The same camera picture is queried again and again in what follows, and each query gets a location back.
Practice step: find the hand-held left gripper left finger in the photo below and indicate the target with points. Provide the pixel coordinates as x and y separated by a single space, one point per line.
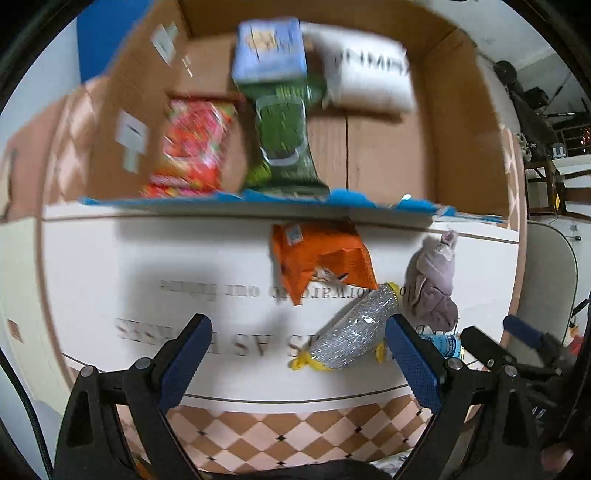
184 364

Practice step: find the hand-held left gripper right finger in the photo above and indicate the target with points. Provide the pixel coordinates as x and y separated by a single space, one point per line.
413 364

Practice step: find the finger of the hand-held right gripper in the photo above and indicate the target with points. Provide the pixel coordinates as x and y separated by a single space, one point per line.
524 328
480 344

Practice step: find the silver and yellow snack packet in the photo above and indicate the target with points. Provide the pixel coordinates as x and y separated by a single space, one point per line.
353 330

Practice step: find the large cardboard box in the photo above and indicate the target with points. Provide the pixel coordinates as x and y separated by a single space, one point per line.
392 157

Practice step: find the white printed soft packet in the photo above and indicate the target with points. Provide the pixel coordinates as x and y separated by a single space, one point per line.
369 74

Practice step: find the blue labelled bottle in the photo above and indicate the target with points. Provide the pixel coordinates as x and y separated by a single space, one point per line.
443 345

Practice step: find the white rounded table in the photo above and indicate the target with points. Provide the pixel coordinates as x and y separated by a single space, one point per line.
547 277

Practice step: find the grey plush toy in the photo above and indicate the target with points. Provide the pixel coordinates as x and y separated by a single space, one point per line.
434 286

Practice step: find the white printed board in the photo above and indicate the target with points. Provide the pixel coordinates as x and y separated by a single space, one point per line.
138 277

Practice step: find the wooden chair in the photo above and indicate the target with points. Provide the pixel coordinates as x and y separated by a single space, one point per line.
547 184

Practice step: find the orange snack packet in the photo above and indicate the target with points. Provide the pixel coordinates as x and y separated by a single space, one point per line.
307 258

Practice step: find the red snack packet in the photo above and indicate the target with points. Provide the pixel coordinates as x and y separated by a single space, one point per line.
191 147

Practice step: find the black exercise equipment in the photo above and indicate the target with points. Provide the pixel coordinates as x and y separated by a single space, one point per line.
531 108

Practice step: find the green snack packet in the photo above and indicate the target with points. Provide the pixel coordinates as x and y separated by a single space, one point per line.
284 138

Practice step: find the pale blue snack packet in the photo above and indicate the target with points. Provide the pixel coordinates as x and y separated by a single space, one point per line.
270 48

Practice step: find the blue panel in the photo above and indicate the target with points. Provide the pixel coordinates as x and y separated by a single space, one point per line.
104 37

